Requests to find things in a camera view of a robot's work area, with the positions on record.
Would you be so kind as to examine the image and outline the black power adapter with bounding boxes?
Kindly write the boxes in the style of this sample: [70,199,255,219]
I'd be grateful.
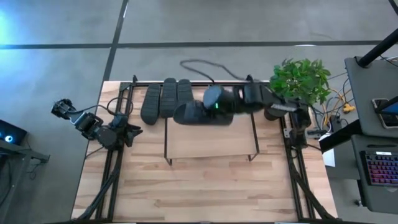
[329,113,342,131]

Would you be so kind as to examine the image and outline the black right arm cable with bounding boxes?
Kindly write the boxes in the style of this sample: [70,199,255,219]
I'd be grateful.
[179,58,249,82]

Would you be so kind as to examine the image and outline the black plant pot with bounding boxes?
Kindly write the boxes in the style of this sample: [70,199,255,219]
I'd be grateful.
[263,107,282,121]

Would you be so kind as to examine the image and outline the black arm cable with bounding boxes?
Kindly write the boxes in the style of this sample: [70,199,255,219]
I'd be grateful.
[179,58,249,82]
[74,96,134,116]

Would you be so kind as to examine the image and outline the yellow cable with plug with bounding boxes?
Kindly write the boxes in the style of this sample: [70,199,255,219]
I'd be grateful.
[322,88,356,125]

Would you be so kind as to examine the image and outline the smartphone in black case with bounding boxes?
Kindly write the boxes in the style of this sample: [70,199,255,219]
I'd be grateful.
[371,98,398,130]

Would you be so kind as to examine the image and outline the black overhead cable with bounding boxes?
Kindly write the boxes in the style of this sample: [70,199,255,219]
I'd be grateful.
[387,0,398,17]

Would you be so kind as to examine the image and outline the dark grey equipment stand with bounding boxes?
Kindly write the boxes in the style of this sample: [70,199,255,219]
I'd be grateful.
[0,141,50,224]

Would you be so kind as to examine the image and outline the thin black cable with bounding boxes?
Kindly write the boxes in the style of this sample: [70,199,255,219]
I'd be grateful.
[326,71,348,81]

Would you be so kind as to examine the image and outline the green leafy plant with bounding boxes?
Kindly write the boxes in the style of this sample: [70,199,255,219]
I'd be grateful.
[269,58,332,106]

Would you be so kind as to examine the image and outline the black aluminium rig frame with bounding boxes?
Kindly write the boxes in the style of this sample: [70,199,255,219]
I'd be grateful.
[71,74,343,224]

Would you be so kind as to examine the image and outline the black diagonal bar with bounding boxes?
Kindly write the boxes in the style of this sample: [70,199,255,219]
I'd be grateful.
[318,119,363,154]

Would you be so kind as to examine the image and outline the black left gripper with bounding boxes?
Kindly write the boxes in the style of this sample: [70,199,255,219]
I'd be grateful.
[109,113,144,149]

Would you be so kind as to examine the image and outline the backlit keyboard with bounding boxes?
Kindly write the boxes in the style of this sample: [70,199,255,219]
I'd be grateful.
[362,151,398,187]

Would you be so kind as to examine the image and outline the black round pole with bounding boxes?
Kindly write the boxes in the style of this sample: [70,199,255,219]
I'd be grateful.
[356,27,398,68]

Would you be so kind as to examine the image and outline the black box with blue light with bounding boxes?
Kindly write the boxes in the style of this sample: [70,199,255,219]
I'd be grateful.
[0,119,28,146]

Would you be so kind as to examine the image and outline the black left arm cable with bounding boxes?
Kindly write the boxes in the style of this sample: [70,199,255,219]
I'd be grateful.
[74,96,134,116]

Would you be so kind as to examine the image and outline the white paper sheet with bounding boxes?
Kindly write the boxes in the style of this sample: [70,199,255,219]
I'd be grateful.
[321,133,336,168]

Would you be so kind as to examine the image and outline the wooden shelf with black frame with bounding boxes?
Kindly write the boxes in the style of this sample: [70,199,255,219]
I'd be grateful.
[163,110,261,166]

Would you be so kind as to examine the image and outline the grey desk top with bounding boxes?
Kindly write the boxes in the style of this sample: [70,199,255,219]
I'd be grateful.
[344,55,398,139]

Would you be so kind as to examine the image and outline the black rubber slide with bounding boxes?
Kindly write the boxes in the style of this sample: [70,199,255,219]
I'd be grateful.
[159,77,178,119]
[172,99,235,126]
[177,78,195,108]
[140,83,162,126]

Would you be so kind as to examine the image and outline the dark grey lower desk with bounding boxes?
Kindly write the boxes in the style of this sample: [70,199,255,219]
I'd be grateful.
[351,134,398,215]

